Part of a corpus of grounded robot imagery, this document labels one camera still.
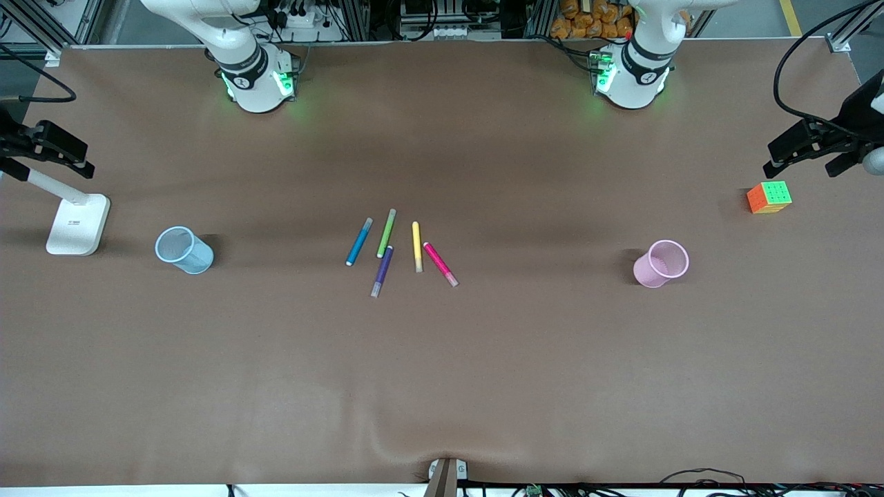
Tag silver aluminium frame post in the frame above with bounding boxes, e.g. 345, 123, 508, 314
342, 0, 370, 42
825, 0, 884, 54
10, 0, 70, 68
523, 0, 557, 39

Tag purple marker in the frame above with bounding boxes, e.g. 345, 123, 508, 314
370, 245, 394, 298

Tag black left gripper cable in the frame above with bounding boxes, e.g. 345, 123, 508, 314
772, 0, 884, 132

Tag blue mesh cup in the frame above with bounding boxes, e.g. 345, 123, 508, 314
155, 226, 215, 275

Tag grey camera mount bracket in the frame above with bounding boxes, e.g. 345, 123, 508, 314
423, 458, 469, 497

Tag blue marker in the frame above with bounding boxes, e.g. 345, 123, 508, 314
345, 217, 374, 266

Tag colourful puzzle cube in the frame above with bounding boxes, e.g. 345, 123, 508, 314
746, 181, 793, 215

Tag pink mesh cup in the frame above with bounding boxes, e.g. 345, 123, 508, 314
633, 240, 690, 289

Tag orange bag pile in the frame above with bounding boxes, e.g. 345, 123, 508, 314
550, 0, 636, 40

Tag green marker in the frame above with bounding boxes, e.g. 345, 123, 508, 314
376, 208, 398, 260

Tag pink marker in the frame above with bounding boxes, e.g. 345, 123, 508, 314
423, 242, 459, 288

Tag black cable bundle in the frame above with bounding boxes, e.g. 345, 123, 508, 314
660, 468, 884, 497

